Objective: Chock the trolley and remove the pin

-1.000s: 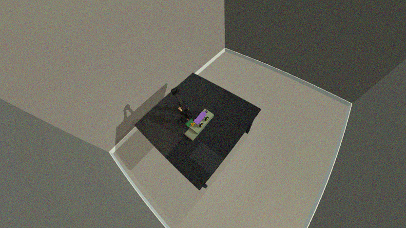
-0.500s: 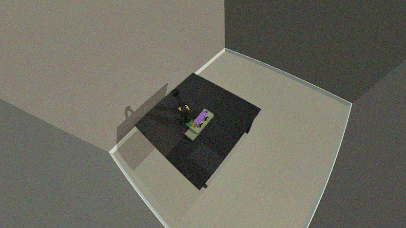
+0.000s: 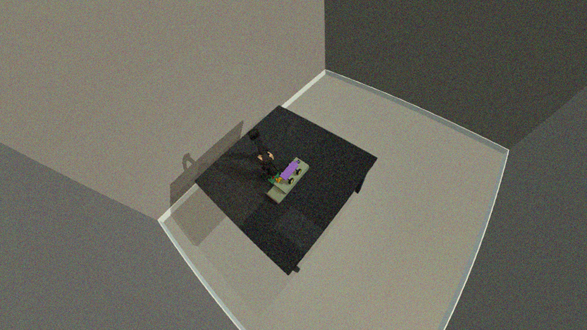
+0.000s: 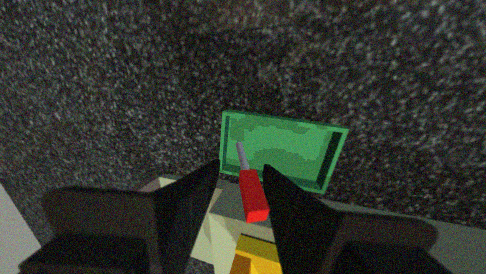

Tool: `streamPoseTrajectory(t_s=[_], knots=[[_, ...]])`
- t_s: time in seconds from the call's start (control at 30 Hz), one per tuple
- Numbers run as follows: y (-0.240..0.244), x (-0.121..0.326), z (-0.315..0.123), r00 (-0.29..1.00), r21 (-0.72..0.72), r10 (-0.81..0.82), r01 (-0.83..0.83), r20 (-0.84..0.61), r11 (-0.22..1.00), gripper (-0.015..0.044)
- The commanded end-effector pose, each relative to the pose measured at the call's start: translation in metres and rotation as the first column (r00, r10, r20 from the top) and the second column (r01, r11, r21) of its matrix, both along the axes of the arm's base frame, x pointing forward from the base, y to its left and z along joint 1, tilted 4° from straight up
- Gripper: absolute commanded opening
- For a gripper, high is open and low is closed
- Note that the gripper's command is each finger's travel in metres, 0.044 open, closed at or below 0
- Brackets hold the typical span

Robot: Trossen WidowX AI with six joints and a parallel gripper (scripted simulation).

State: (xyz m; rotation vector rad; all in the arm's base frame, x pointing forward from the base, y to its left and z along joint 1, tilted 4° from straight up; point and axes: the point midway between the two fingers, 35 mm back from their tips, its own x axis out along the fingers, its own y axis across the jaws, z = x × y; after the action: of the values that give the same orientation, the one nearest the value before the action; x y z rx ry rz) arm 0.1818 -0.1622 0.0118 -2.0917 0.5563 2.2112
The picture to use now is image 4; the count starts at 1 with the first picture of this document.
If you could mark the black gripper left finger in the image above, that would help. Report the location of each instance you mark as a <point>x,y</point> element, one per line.
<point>168,219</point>

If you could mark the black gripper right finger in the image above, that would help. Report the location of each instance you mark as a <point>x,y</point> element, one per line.
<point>309,234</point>

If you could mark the red-headed stop pin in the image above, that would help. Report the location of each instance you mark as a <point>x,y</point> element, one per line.
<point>254,201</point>

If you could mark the green tray floor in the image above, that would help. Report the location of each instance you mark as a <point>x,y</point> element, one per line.
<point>292,150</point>

